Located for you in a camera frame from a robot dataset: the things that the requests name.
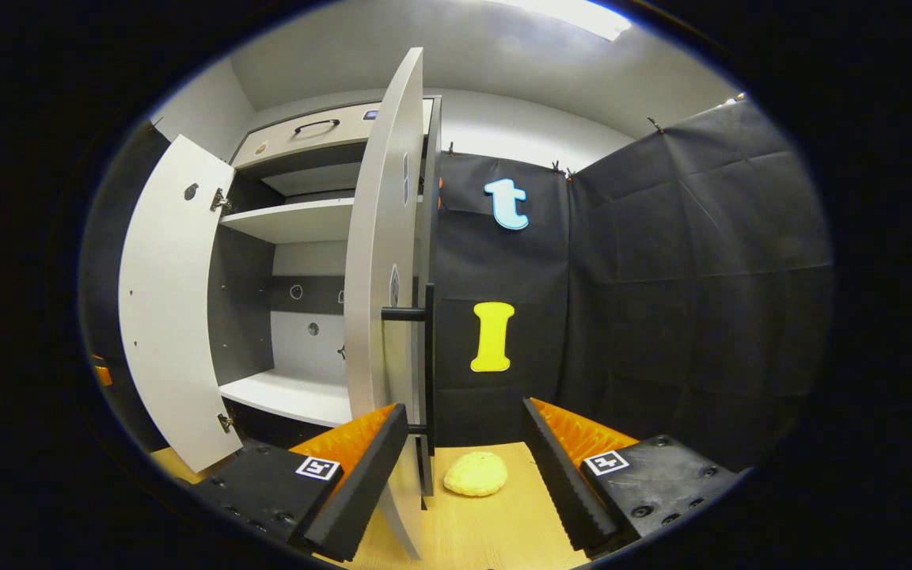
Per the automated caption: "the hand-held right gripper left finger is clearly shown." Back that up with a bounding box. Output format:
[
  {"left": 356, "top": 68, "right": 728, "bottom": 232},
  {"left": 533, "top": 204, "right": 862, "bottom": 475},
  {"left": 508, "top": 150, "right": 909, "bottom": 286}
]
[{"left": 191, "top": 404, "right": 409, "bottom": 563}]

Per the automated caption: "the white cabinet shelf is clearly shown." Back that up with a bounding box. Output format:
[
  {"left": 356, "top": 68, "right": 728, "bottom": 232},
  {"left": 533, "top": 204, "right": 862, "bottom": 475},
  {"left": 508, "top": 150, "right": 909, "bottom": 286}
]
[{"left": 220, "top": 197, "right": 355, "bottom": 245}]

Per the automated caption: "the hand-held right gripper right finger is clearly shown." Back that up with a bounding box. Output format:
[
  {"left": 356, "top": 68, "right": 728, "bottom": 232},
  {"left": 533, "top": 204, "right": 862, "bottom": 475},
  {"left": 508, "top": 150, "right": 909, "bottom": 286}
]
[{"left": 522, "top": 397, "right": 742, "bottom": 559}]

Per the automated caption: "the black backdrop cloth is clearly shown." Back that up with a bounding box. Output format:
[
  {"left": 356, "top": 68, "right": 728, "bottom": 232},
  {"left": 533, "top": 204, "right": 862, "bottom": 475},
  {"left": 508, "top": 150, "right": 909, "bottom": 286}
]
[{"left": 432, "top": 99, "right": 834, "bottom": 472}]

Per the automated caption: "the white cabinet drawer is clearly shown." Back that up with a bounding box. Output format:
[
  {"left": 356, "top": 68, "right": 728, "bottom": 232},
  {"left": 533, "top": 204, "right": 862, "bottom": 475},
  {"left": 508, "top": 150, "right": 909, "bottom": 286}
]
[{"left": 232, "top": 99, "right": 435, "bottom": 169}]

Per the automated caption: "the white and grey cabinet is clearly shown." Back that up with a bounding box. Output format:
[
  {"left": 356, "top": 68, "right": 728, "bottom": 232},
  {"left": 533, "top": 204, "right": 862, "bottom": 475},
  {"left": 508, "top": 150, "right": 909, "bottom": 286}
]
[{"left": 207, "top": 95, "right": 443, "bottom": 448}]

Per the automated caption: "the yellow lumpy round object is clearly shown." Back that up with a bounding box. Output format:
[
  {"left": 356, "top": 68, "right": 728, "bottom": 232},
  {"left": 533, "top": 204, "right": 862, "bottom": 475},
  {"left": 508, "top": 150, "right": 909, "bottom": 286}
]
[{"left": 443, "top": 451, "right": 509, "bottom": 498}]

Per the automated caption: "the black bar door handle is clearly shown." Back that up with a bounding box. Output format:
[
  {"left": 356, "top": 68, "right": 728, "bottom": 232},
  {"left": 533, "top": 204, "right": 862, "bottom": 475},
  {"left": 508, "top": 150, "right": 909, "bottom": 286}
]
[{"left": 381, "top": 283, "right": 436, "bottom": 456}]

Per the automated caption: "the white cabinet door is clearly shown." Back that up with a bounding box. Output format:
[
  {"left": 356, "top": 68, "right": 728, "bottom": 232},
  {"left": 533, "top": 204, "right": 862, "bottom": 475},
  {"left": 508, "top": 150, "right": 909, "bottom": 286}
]
[
  {"left": 343, "top": 47, "right": 443, "bottom": 561},
  {"left": 118, "top": 133, "right": 237, "bottom": 474}
]

